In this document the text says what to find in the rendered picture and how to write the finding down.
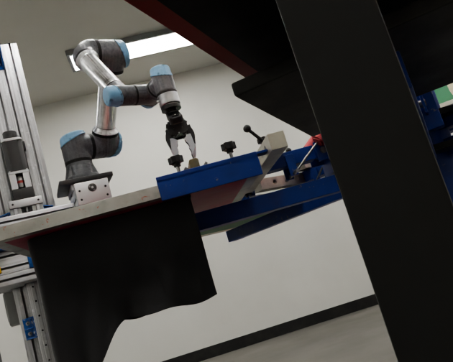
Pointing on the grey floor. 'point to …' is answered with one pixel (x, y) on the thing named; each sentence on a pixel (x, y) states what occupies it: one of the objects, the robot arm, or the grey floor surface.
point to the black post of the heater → (385, 174)
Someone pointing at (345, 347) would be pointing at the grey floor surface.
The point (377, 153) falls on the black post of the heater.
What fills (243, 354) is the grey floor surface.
